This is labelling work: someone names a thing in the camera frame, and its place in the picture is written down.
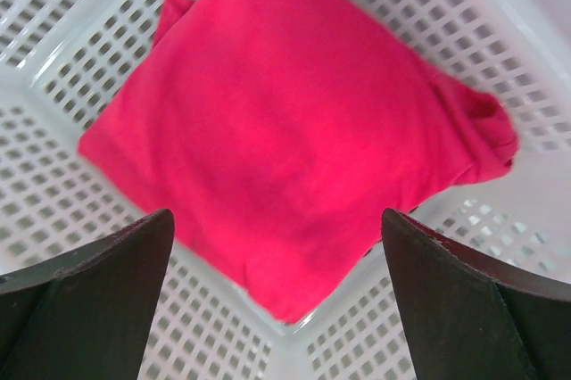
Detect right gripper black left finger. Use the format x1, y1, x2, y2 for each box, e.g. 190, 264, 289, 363
1, 210, 174, 379

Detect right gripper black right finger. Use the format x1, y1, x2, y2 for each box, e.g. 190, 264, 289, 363
382, 209, 570, 379

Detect pink red t shirt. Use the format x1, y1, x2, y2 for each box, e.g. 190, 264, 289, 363
79, 0, 518, 323

